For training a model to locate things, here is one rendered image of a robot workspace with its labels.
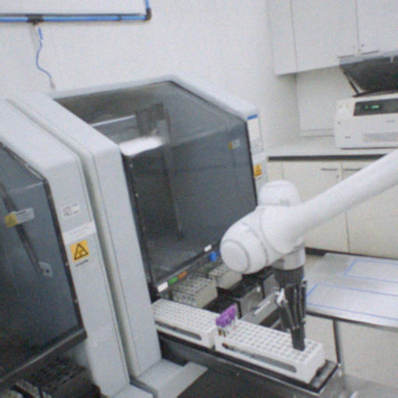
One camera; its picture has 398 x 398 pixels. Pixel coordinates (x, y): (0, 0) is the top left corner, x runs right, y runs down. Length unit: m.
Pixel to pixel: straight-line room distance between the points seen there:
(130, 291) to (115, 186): 0.32
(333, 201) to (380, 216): 2.70
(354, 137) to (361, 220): 0.63
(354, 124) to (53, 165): 2.64
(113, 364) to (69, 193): 0.52
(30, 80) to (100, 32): 0.53
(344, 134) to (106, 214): 2.52
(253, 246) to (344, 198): 0.20
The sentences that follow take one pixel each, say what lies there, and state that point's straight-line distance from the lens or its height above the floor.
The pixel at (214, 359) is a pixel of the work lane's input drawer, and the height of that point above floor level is 0.80.
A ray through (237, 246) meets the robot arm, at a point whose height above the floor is 1.25.
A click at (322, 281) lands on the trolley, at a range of 1.72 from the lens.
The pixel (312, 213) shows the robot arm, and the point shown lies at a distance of 0.92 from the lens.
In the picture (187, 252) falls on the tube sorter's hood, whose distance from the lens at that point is 1.54.
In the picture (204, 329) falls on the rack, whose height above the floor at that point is 0.86.
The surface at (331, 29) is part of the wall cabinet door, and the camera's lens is 3.84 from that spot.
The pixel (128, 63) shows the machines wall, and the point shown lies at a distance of 2.87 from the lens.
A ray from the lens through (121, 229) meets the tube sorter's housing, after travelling 1.35.
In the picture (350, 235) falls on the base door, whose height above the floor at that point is 0.23.
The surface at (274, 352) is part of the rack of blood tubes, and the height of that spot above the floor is 0.86.
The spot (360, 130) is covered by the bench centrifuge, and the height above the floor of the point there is 1.04.
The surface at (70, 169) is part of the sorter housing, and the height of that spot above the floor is 1.41.
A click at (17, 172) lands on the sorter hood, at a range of 1.22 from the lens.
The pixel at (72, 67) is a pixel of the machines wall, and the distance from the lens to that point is 2.63.
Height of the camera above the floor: 1.58
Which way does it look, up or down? 14 degrees down
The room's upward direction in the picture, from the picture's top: 9 degrees counter-clockwise
